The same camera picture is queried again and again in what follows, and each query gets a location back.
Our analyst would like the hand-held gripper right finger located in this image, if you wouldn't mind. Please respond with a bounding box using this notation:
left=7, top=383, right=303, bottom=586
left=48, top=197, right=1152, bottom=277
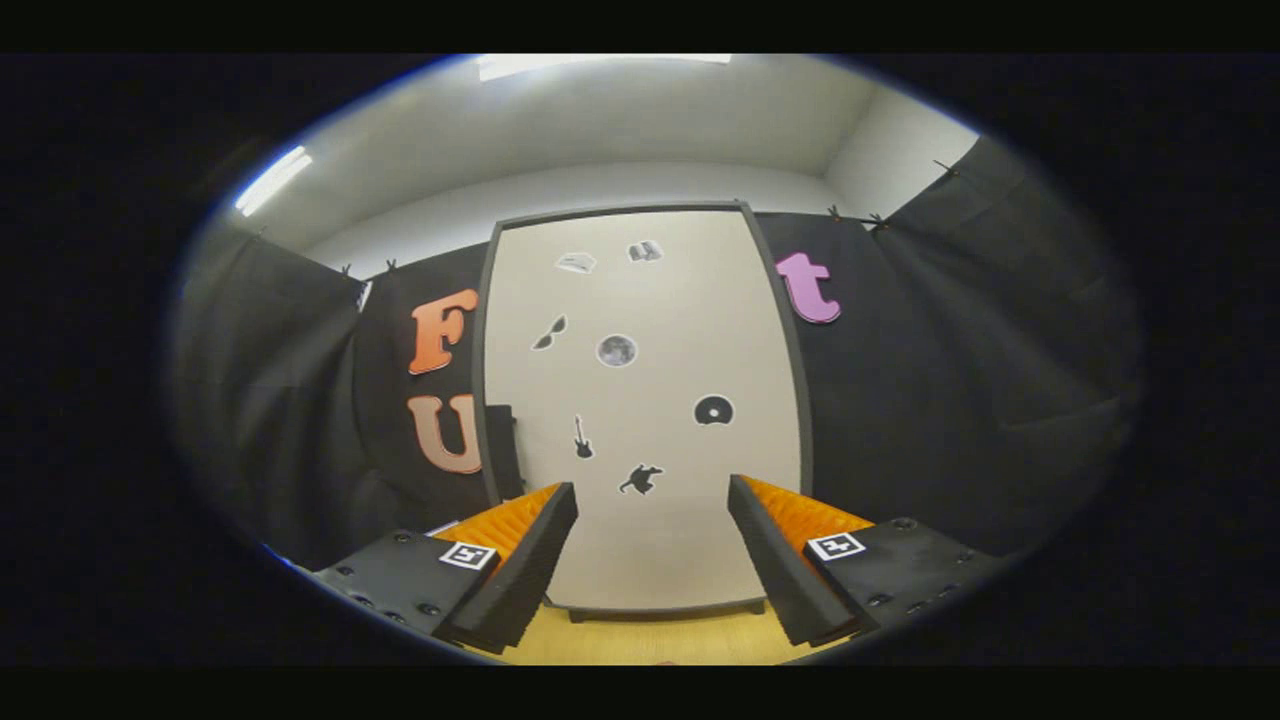
left=726, top=474, right=1004, bottom=648

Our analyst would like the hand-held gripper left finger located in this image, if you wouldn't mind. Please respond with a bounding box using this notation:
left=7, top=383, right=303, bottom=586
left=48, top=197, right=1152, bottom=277
left=312, top=481, right=580, bottom=655

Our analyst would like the black door handle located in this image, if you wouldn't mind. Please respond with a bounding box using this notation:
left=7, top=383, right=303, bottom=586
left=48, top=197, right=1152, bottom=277
left=487, top=404, right=525, bottom=502

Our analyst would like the grey cabinet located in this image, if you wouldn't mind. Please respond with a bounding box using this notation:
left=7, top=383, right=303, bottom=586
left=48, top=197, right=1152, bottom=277
left=472, top=200, right=816, bottom=623

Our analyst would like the black backdrop cloth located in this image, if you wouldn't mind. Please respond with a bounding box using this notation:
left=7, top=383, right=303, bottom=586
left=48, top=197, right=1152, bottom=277
left=175, top=135, right=1141, bottom=571

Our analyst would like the long ceiling light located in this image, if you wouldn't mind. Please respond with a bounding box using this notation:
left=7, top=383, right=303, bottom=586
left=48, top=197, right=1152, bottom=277
left=234, top=145, right=314, bottom=218

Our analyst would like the wide ceiling light panel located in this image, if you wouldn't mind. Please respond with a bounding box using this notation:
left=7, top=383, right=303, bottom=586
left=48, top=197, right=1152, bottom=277
left=478, top=54, right=733, bottom=82

